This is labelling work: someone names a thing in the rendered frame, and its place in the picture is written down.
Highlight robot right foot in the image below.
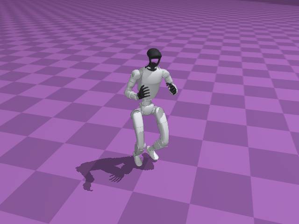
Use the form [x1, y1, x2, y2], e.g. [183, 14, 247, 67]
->
[133, 151, 142, 166]

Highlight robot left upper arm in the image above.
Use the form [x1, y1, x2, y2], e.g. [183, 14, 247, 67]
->
[161, 69, 174, 90]

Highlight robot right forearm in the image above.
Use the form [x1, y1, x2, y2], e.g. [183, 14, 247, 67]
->
[124, 89, 140, 101]

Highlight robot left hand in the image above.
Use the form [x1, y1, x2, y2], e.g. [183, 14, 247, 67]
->
[166, 83, 176, 94]

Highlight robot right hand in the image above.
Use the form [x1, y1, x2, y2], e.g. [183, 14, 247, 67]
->
[137, 85, 150, 99]

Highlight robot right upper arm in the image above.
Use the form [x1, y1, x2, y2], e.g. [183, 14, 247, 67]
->
[126, 69, 143, 91]

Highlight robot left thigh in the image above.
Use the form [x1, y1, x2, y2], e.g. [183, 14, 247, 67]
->
[153, 106, 169, 146]

